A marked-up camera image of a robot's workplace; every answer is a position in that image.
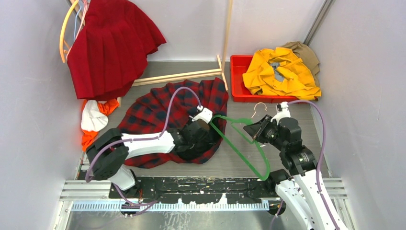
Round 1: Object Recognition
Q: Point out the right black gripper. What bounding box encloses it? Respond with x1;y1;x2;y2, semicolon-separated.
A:
244;114;286;150

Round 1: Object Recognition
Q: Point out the green hanger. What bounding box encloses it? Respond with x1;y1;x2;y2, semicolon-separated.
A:
210;101;273;180

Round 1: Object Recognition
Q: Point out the dark plaid garment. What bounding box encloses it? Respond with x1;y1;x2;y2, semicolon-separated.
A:
118;78;228;169

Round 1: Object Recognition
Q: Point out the red skirt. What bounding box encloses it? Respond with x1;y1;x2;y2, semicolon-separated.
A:
67;0;166;101

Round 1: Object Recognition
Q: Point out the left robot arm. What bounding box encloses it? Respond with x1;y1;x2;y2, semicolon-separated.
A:
85;119;220;198

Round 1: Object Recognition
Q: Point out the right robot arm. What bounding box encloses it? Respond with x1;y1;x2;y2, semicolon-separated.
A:
243;115;347;230

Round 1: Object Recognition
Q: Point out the orange hanger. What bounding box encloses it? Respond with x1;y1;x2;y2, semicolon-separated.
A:
59;0;79;63

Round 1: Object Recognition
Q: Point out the light blue hanger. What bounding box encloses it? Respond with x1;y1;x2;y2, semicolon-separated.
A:
73;0;84;41

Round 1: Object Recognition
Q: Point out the red plastic bin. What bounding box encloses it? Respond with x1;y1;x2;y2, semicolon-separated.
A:
230;55;298;103

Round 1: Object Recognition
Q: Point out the yellow garment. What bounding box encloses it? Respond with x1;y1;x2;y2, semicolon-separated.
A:
242;47;322;100

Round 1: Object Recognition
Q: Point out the wooden clothes rack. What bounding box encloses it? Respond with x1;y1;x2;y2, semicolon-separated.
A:
71;0;234;107

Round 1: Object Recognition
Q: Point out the tan garment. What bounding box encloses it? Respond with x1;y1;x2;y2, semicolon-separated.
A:
282;41;320;77

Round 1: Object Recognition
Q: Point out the orange and white garment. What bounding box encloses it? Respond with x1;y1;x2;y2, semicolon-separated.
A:
80;99;119;152

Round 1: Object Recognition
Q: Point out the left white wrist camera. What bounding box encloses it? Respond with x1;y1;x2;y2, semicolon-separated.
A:
189;105;213;124

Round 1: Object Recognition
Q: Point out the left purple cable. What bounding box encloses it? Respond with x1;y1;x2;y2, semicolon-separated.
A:
84;86;204;218

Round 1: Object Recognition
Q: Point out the purple cable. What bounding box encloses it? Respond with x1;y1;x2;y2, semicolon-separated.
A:
270;99;341;230
84;86;204;218

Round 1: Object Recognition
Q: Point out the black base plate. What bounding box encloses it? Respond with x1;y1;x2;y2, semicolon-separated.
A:
123;177;279;204

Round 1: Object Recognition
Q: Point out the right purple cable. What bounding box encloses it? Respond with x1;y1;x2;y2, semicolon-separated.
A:
270;99;341;230

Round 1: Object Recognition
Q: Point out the pink wire hanger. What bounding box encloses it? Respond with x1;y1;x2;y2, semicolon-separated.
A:
65;0;90;62

